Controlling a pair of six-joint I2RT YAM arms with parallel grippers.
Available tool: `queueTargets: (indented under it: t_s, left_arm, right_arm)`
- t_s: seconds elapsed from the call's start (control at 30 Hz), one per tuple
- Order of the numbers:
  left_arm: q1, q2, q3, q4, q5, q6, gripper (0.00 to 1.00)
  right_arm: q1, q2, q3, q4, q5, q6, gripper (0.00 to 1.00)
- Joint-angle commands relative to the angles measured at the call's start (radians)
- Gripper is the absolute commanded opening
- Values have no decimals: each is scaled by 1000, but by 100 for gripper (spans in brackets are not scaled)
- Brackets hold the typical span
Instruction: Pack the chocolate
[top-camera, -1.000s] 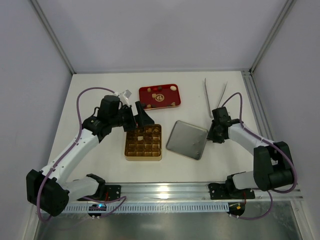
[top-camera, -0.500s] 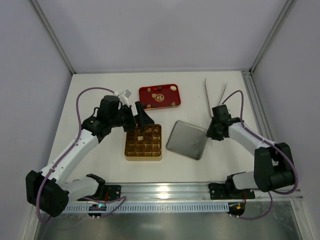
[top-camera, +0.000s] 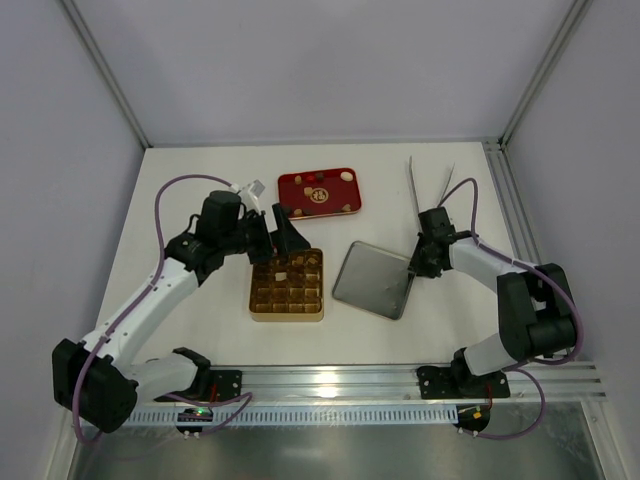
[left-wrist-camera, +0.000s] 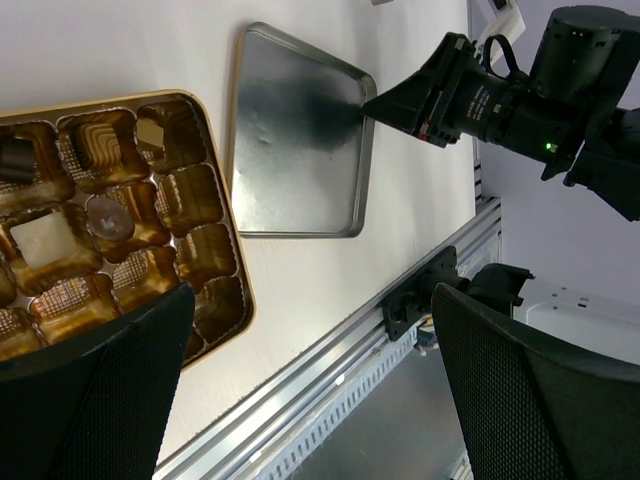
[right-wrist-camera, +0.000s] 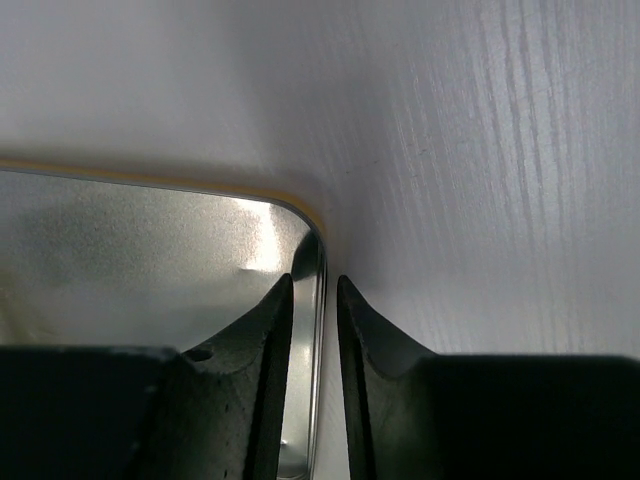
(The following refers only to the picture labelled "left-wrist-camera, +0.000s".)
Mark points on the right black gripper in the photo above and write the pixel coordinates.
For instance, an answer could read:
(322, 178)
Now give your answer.
(565, 105)

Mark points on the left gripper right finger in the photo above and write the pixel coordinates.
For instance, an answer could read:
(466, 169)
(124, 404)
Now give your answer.
(532, 406)

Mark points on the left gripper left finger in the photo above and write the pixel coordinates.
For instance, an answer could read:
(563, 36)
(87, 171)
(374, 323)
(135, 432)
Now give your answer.
(96, 406)

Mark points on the silver tin lid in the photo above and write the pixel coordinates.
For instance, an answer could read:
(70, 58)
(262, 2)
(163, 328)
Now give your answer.
(300, 151)

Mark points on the white square chocolate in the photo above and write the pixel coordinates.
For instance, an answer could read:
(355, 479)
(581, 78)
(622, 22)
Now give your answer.
(45, 240)

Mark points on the dark cube chocolate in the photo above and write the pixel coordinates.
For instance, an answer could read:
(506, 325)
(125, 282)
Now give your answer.
(18, 161)

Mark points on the brown round chocolate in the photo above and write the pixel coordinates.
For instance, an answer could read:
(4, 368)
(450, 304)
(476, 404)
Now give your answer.
(109, 220)

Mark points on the gold chocolate box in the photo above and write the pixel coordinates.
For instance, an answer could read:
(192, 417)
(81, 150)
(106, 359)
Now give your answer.
(155, 154)

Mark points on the aluminium rail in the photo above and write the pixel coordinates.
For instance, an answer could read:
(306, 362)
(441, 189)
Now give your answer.
(270, 433)

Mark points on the slotted cable duct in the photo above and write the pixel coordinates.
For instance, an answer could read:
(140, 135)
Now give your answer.
(389, 435)

